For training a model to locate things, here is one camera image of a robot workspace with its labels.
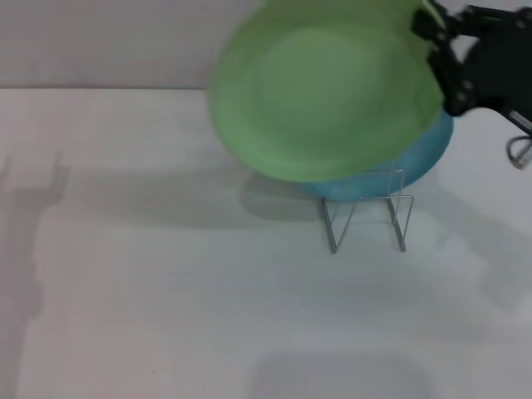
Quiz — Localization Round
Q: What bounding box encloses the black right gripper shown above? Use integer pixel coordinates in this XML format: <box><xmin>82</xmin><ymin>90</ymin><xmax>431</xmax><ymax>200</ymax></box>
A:
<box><xmin>411</xmin><ymin>0</ymin><xmax>532</xmax><ymax>132</ymax></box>

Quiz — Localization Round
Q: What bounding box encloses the green plastic plate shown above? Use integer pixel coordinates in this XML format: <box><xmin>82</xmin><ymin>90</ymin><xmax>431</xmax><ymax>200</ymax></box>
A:
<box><xmin>207</xmin><ymin>0</ymin><xmax>445</xmax><ymax>185</ymax></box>

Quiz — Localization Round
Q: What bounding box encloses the cyan plastic plate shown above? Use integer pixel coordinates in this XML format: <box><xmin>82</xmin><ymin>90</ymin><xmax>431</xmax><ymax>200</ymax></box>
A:
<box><xmin>296</xmin><ymin>111</ymin><xmax>456</xmax><ymax>204</ymax></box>

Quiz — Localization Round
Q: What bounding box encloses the chrome wire plate rack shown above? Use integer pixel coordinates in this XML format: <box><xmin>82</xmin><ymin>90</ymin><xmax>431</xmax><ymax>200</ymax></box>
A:
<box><xmin>320</xmin><ymin>167</ymin><xmax>415</xmax><ymax>255</ymax></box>

